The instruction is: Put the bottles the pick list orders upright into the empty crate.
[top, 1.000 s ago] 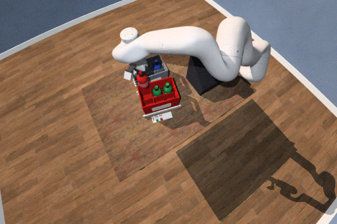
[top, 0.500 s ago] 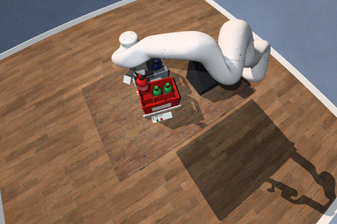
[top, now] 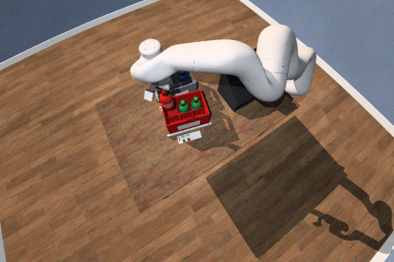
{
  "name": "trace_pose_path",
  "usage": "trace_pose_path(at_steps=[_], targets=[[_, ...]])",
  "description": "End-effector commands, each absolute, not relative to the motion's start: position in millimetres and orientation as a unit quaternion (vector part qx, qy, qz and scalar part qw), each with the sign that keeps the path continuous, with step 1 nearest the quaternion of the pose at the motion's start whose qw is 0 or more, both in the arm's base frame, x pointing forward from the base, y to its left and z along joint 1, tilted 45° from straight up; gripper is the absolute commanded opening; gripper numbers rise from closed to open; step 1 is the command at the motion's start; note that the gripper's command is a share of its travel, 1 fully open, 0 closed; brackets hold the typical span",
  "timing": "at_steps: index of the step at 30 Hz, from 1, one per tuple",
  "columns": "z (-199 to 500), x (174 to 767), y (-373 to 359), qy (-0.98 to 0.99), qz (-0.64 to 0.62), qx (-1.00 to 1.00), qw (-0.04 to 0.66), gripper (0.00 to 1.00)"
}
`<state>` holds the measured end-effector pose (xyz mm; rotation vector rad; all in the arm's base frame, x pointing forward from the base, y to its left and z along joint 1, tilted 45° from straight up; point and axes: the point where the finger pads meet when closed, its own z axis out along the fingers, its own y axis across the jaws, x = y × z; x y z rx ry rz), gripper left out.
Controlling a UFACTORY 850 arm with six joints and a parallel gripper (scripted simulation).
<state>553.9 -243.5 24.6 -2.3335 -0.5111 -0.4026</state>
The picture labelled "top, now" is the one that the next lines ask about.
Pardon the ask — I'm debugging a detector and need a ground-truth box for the red bottle with pink label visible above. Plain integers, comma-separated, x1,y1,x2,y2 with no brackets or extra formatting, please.
159,89,174,110

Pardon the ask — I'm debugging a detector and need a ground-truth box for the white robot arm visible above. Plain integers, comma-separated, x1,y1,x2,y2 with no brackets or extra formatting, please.
130,24,316,102

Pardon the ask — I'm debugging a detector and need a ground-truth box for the green bottle with light green label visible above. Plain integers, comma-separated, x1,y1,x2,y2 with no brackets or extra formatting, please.
190,97,201,110

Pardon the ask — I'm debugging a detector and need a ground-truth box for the white paper pick list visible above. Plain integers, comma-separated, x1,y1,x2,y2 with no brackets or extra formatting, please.
178,130,202,144

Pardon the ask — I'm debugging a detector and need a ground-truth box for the red crate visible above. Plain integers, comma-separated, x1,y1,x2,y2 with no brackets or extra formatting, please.
161,90,210,134

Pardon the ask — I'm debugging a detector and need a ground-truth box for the grey plastic crate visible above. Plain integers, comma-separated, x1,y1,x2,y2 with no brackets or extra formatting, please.
156,71,196,100

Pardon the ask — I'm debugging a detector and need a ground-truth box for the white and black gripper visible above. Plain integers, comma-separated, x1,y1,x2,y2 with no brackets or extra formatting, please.
157,76,175,96

